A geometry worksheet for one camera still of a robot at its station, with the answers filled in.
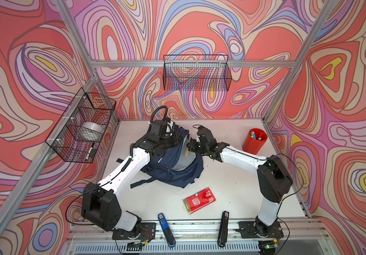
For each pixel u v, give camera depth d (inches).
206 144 27.1
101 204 16.0
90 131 27.7
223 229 29.4
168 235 28.1
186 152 34.0
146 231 28.5
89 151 28.4
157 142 23.8
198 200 32.3
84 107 31.7
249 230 28.9
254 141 36.8
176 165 33.6
